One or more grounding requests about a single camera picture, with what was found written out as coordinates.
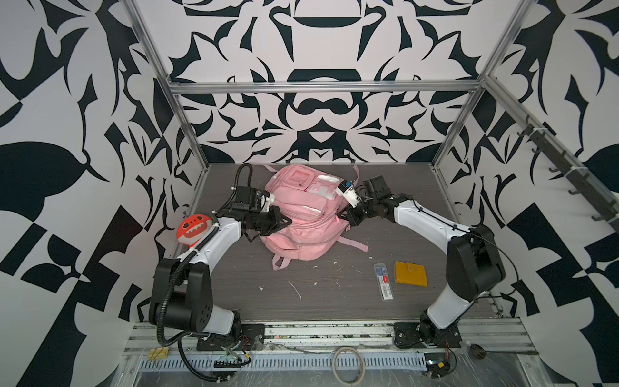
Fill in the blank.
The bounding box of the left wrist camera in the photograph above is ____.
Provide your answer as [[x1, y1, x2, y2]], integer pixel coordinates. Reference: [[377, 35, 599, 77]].
[[257, 190, 275, 213]]

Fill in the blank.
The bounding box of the clear pen refill box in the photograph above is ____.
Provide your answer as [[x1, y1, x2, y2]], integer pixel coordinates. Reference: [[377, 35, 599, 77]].
[[374, 264, 393, 301]]

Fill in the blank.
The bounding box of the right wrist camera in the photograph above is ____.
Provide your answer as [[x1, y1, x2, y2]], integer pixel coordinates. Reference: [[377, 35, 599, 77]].
[[336, 181, 361, 208]]

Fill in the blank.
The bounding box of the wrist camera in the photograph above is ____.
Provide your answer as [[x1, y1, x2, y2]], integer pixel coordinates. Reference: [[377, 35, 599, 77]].
[[257, 190, 275, 213], [336, 181, 361, 208]]

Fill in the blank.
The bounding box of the roll of clear tape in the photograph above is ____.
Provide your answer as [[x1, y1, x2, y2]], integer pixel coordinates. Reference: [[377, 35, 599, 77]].
[[330, 347, 366, 386]]

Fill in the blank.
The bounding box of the yellow tape piece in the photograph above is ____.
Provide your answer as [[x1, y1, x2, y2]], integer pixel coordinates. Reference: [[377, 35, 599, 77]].
[[147, 347, 169, 362]]

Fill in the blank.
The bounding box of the black hook rail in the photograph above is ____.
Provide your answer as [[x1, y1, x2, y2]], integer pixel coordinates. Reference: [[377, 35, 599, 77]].
[[516, 115, 618, 233]]

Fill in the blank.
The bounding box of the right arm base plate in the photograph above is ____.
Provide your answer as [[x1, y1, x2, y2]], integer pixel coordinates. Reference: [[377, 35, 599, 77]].
[[393, 322, 462, 349]]

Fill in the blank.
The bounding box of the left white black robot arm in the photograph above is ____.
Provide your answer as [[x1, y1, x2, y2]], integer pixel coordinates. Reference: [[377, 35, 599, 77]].
[[148, 175, 292, 347]]

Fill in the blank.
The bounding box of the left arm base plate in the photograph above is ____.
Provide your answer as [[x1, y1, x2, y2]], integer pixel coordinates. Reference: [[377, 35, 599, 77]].
[[196, 323, 265, 352]]

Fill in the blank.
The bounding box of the pink student backpack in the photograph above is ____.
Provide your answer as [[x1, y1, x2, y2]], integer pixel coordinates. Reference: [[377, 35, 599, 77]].
[[260, 164, 368, 271]]

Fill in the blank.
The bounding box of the red monster plush toy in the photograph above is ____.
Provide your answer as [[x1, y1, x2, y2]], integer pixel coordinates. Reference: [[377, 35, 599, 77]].
[[177, 214, 213, 246]]

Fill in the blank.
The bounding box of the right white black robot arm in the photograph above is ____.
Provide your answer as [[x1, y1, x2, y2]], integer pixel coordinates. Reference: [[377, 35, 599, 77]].
[[337, 176, 506, 345]]

